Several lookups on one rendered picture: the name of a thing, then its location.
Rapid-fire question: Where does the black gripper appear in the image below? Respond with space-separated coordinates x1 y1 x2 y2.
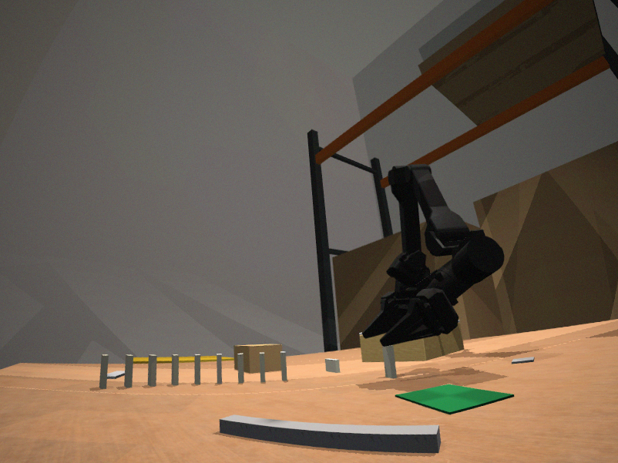
362 270 459 347

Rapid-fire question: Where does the green flat square mat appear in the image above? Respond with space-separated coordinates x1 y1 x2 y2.
395 384 515 415

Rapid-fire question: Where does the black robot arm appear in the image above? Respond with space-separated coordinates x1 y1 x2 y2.
386 164 505 298

